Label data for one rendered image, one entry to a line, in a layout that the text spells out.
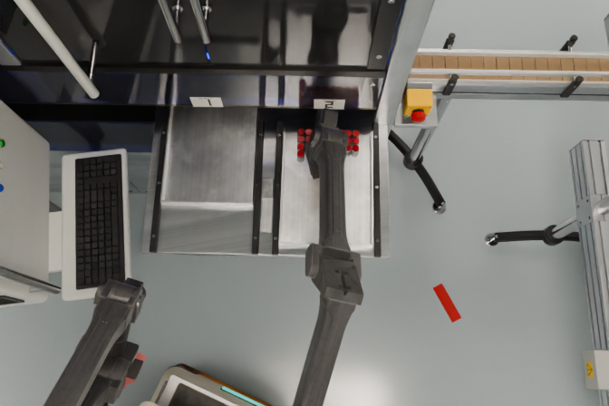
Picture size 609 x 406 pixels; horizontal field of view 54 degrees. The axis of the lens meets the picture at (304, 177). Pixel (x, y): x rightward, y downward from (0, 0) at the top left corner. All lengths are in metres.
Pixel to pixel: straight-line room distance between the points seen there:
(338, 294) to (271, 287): 1.43
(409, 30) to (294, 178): 0.60
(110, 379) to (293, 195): 0.72
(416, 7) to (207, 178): 0.81
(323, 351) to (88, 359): 0.42
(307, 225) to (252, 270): 0.91
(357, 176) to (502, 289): 1.13
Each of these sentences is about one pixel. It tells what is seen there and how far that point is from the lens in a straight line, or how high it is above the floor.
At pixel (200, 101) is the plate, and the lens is 1.68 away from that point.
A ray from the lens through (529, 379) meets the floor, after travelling 2.68.
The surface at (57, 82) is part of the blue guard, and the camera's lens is 1.71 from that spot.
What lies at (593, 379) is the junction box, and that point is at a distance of 2.21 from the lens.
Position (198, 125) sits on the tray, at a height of 0.88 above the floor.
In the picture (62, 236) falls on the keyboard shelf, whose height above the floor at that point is 0.80.
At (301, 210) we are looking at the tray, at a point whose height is 0.88.
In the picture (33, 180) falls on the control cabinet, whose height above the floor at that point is 0.92.
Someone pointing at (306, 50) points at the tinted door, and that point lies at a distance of 1.43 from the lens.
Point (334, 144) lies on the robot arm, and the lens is 1.42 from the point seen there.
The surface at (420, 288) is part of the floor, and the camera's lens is 2.59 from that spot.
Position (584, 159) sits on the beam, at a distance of 2.32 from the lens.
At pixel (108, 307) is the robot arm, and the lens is 1.19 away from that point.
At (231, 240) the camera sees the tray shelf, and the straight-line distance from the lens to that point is 1.70.
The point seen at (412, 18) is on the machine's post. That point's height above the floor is 1.44.
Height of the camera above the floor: 2.53
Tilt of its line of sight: 72 degrees down
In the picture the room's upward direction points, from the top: 1 degrees counter-clockwise
